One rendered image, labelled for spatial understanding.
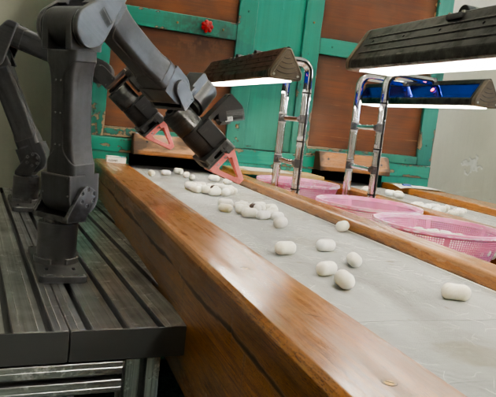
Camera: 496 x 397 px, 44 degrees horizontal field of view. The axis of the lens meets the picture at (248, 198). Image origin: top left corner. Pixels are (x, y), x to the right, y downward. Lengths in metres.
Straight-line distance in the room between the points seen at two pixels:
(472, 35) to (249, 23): 1.47
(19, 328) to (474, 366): 0.50
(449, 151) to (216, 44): 2.02
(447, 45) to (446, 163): 3.01
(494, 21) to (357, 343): 0.45
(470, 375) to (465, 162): 3.39
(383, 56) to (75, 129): 0.49
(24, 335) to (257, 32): 1.65
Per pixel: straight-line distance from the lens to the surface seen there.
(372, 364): 0.49
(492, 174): 4.11
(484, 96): 1.69
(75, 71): 0.99
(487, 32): 0.81
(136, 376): 0.81
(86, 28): 0.99
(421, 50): 0.89
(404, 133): 2.51
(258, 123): 2.23
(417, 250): 1.07
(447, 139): 3.83
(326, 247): 1.01
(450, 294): 0.83
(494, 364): 0.63
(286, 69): 1.41
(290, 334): 0.53
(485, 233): 1.42
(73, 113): 1.00
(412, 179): 2.54
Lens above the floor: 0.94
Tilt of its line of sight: 7 degrees down
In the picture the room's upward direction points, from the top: 6 degrees clockwise
